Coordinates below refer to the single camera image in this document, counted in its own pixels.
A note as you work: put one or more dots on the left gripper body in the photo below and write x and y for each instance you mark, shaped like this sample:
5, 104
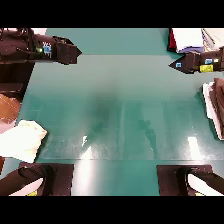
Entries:
68, 52

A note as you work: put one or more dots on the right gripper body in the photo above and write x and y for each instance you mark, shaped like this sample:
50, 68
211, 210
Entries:
188, 63

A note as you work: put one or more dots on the cream T-shirt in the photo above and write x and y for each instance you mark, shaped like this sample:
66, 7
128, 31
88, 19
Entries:
20, 141

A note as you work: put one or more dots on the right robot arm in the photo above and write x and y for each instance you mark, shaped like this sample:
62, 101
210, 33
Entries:
218, 65

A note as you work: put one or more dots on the blue garment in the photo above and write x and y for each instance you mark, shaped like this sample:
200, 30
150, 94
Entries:
193, 50

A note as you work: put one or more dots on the red garment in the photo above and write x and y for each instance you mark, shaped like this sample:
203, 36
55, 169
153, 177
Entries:
172, 41

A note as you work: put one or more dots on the brown garment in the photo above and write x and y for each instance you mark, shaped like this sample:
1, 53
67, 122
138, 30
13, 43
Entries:
218, 100

